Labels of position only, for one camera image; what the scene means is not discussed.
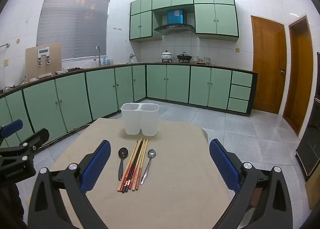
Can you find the cardboard box with label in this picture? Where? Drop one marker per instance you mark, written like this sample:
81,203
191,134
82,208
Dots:
43,59

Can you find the brown wooden door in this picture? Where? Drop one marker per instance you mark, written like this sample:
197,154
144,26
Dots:
301,74
269,61

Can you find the dark glass cabinet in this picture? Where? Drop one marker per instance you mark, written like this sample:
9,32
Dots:
308,149

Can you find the plain bamboo chopstick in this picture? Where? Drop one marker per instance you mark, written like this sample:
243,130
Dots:
141,166

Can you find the red patterned wooden chopstick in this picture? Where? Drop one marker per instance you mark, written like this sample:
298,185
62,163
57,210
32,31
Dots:
127,179

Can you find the black wok on stove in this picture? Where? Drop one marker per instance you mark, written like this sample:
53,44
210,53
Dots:
184,58

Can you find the green lower kitchen cabinets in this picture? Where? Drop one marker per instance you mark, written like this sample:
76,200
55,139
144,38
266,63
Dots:
65,102

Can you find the window with grey blind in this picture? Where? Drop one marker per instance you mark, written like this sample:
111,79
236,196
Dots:
79,25

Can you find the green upper kitchen cabinets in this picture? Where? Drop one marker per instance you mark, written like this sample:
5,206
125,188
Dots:
150,20

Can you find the red end bamboo chopstick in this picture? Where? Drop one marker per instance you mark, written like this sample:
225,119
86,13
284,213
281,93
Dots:
133,181

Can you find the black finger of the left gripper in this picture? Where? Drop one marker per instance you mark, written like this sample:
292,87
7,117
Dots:
35,141

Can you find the chrome kitchen faucet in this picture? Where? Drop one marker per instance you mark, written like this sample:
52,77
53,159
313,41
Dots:
98,52

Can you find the black plastic spoon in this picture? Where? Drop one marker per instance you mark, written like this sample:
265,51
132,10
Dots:
122,153

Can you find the white twin utensil holder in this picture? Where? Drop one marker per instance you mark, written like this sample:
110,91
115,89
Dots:
140,117

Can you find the black chopstick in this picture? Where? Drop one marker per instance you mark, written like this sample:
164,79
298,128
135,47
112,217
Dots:
134,168

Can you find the light wooden chopstick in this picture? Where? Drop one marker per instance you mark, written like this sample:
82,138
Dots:
128,165

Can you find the white cooking pot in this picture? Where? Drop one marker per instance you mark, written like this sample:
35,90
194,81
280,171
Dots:
166,57

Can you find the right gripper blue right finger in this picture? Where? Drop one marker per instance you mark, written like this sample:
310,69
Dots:
264,192

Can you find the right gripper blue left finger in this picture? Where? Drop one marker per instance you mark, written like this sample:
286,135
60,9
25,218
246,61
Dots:
47,209

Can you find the silver metal spoon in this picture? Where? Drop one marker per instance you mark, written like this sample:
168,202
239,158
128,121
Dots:
151,155

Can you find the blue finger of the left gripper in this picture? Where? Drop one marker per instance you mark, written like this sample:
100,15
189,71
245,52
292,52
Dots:
7,130

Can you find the green kitchen cabinets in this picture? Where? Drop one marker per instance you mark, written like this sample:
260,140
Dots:
65,102
150,20

